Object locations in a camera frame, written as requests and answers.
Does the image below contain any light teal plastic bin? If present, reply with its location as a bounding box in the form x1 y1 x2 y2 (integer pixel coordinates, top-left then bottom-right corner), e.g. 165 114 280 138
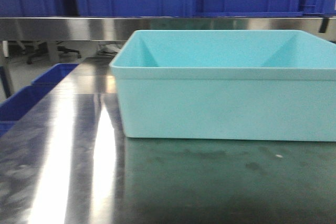
110 30 335 142

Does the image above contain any small blue bin far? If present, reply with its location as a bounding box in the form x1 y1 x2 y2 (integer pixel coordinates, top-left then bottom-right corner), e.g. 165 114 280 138
32 63 78 86

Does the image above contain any small blue bin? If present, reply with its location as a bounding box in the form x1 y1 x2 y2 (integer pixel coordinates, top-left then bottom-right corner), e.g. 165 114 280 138
1 86 53 136
32 63 78 86

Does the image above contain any black office chair base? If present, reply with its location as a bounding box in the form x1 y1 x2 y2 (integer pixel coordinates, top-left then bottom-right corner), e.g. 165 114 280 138
26 41 82 65

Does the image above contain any small blue bin near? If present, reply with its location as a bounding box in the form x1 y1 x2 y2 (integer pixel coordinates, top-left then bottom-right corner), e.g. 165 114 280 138
1 86 53 136

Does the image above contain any black tape strip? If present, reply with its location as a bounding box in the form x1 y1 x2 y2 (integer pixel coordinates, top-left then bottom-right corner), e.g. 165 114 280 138
318 17 329 34

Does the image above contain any stainless steel shelf rail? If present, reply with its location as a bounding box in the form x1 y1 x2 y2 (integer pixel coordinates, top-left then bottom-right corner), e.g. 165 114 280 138
1 16 335 41

